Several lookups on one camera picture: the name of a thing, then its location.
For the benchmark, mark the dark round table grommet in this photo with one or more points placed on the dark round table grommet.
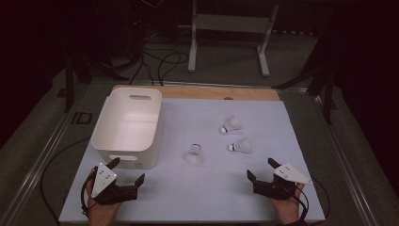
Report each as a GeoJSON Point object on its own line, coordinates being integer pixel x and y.
{"type": "Point", "coordinates": [228, 98]}

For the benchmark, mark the person's left hand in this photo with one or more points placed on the person's left hand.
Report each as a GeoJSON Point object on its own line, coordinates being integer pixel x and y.
{"type": "Point", "coordinates": [102, 215]}

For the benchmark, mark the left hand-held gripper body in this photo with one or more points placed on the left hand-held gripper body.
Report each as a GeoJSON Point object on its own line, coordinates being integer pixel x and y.
{"type": "Point", "coordinates": [103, 180]}

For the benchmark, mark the white metal stand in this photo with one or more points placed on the white metal stand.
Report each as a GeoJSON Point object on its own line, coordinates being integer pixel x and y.
{"type": "Point", "coordinates": [230, 23]}

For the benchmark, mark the person's right hand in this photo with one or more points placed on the person's right hand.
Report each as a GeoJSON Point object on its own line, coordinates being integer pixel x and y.
{"type": "Point", "coordinates": [288, 210]}

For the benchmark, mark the black metal stand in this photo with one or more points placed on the black metal stand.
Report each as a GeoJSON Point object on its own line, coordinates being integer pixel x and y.
{"type": "Point", "coordinates": [69, 84]}
{"type": "Point", "coordinates": [327, 100]}

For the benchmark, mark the pale blue table mat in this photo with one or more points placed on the pale blue table mat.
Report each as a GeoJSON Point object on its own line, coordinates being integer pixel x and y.
{"type": "Point", "coordinates": [204, 194]}

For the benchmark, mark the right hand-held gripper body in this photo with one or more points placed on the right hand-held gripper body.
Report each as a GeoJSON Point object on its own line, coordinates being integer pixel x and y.
{"type": "Point", "coordinates": [276, 188]}

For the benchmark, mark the white feather shuttlecock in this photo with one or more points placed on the white feather shuttlecock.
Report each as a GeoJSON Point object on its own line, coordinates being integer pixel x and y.
{"type": "Point", "coordinates": [194, 157]}
{"type": "Point", "coordinates": [232, 125]}
{"type": "Point", "coordinates": [242, 146]}

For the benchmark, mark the metal floor rail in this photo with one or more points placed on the metal floor rail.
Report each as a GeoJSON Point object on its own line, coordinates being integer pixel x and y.
{"type": "Point", "coordinates": [342, 157]}
{"type": "Point", "coordinates": [37, 163]}

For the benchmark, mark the white plastic storage bin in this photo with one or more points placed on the white plastic storage bin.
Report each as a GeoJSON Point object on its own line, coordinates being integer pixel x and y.
{"type": "Point", "coordinates": [125, 125]}

